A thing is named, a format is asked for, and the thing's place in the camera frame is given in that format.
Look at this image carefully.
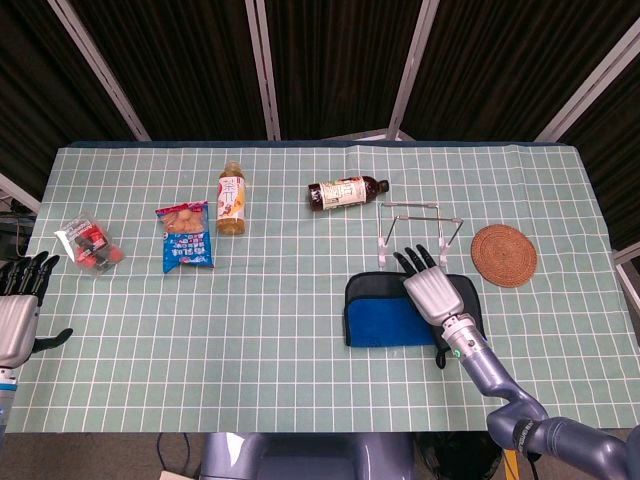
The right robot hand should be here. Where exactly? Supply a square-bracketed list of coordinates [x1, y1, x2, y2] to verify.
[393, 244, 464, 370]

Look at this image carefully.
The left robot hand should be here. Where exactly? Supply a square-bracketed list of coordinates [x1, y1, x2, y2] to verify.
[0, 252, 75, 370]

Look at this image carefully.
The dark blue cloth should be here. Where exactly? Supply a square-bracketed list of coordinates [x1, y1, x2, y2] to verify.
[342, 271, 487, 351]

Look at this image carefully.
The round woven brown coaster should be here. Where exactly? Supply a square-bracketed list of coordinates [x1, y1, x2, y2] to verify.
[470, 224, 539, 289]

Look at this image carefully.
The clear bag of red items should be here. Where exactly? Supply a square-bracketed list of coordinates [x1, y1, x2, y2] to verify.
[53, 214, 126, 277]

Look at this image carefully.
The dark tea bottle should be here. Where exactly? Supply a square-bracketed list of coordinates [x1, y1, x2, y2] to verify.
[307, 174, 390, 214]

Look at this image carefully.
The blue snack bag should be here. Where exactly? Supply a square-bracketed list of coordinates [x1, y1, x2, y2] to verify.
[154, 200, 216, 275]

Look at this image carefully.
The green checkered tablecloth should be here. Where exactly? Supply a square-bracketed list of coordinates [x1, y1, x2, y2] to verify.
[7, 141, 632, 434]

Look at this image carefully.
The lavender robot torso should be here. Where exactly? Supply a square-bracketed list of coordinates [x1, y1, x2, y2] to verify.
[199, 432, 417, 480]

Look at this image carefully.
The yellow tea bottle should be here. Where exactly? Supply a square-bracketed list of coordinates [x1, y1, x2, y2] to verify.
[215, 160, 249, 237]

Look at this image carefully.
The black pleated curtain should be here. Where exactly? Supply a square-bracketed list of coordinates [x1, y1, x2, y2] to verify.
[263, 0, 425, 141]
[562, 47, 640, 251]
[69, 0, 270, 142]
[402, 0, 640, 142]
[0, 0, 137, 201]

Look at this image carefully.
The metal wire rack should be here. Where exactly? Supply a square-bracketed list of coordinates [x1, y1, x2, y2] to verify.
[375, 201, 465, 270]

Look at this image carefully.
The white metal frame post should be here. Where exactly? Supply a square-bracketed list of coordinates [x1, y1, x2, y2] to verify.
[243, 0, 283, 142]
[533, 19, 640, 143]
[385, 0, 442, 142]
[612, 246, 640, 301]
[48, 0, 152, 143]
[0, 172, 42, 214]

